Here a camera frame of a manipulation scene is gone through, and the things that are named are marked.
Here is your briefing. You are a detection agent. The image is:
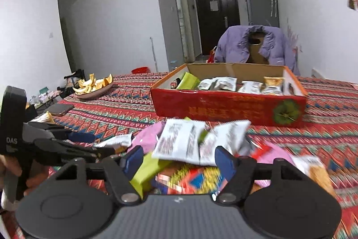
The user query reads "orange printed snack bag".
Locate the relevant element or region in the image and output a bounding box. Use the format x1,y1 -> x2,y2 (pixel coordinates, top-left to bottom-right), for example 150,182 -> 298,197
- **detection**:
152,141 -> 280,196

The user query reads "purple jacket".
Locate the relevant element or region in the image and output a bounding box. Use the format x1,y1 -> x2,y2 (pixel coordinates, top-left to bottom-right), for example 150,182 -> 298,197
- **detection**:
214,25 -> 300,76

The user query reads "glass interior door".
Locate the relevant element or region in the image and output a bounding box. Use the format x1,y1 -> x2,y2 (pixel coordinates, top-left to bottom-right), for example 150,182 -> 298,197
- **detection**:
173,0 -> 195,62

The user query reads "thin metal stick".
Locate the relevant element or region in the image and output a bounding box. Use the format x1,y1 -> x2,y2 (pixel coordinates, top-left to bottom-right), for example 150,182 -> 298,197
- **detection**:
149,37 -> 157,73

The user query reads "person's left hand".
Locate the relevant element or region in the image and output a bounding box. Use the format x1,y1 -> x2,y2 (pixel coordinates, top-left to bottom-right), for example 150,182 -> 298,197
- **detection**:
0,155 -> 50,196

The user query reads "cluster of small bottles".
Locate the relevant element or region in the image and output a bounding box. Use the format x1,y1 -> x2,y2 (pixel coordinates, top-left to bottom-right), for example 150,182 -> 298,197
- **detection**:
28,86 -> 62,111

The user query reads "grey refrigerator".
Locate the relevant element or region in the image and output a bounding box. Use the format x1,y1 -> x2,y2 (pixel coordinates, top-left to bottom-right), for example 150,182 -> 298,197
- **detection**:
243,0 -> 280,28

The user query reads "patterned red tablecloth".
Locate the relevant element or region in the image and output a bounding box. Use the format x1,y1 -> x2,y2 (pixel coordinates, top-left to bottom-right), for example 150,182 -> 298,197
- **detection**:
0,71 -> 358,239

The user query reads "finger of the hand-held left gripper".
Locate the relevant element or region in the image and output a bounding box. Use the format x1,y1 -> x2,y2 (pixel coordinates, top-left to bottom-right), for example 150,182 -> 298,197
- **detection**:
28,122 -> 96,144
33,139 -> 115,167

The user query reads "white golden snack packet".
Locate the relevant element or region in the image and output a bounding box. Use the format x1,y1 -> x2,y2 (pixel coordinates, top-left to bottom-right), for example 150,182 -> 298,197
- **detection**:
262,76 -> 285,95

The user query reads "red cardboard box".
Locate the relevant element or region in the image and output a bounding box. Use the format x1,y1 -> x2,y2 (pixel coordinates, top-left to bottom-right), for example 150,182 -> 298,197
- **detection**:
150,62 -> 308,129

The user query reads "white printed snack packet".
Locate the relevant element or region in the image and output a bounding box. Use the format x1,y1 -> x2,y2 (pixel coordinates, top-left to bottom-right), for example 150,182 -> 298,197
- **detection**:
198,78 -> 215,91
95,134 -> 132,150
211,76 -> 238,92
199,120 -> 252,167
152,118 -> 208,164
237,80 -> 264,94

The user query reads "oval plate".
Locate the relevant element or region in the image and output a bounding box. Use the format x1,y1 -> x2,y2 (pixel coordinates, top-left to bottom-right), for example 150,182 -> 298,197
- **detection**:
75,83 -> 115,100

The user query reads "black smartphone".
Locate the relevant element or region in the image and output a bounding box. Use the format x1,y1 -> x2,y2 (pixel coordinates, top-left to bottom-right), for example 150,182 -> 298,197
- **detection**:
47,103 -> 75,117

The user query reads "red bag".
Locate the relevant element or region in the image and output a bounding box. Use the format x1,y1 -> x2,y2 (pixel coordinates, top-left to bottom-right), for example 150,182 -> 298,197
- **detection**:
207,45 -> 217,63

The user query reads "dark bag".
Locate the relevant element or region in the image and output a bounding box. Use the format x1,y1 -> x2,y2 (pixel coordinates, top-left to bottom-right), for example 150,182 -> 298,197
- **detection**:
63,69 -> 86,88

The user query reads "plate of fruit peels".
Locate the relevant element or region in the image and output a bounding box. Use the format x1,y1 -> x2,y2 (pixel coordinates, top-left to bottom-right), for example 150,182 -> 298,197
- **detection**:
73,73 -> 113,95

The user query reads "brown chair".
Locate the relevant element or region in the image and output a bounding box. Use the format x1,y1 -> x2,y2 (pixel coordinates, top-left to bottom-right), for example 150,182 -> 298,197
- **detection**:
247,33 -> 271,65

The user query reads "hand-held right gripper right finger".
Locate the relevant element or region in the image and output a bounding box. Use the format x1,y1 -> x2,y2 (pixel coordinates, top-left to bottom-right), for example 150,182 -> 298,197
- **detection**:
214,146 -> 304,205

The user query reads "green snack packet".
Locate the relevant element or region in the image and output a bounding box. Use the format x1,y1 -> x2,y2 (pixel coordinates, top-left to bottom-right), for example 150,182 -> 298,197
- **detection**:
175,71 -> 201,90
130,156 -> 169,200

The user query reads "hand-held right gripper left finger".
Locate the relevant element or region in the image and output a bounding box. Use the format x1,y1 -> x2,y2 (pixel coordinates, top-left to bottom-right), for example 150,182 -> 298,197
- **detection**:
54,145 -> 145,204

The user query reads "black entrance door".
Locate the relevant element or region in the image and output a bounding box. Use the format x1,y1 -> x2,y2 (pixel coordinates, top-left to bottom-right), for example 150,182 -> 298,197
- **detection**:
194,0 -> 241,56

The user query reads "white orange snack packet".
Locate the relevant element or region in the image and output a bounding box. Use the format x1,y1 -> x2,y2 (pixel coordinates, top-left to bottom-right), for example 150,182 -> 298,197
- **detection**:
293,154 -> 337,198

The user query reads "pink snack packet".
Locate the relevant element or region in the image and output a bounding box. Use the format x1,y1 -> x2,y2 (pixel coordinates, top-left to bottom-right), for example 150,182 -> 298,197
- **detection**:
131,123 -> 169,156
251,149 -> 297,188

